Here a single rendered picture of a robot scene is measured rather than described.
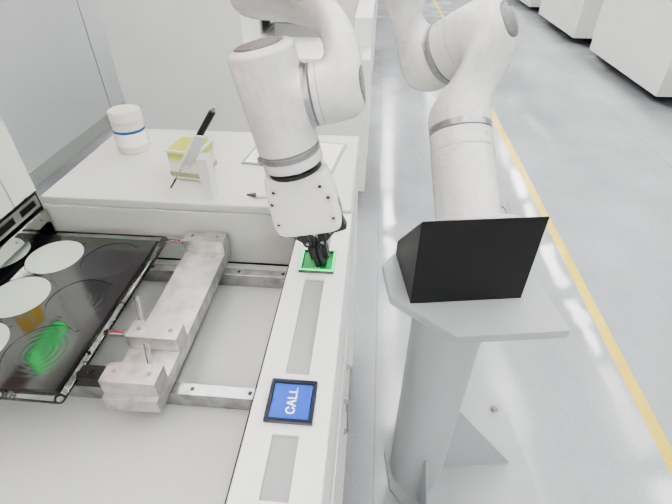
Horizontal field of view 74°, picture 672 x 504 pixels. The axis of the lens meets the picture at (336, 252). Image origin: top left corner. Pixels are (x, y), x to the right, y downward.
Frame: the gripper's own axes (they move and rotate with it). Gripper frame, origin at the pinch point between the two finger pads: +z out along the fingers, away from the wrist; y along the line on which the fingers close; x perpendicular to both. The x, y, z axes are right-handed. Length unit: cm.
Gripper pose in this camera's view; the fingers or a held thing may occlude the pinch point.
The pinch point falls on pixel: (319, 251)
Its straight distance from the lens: 71.0
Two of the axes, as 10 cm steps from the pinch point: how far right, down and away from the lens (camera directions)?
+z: 2.1, 7.8, 5.9
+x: 0.9, -6.2, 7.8
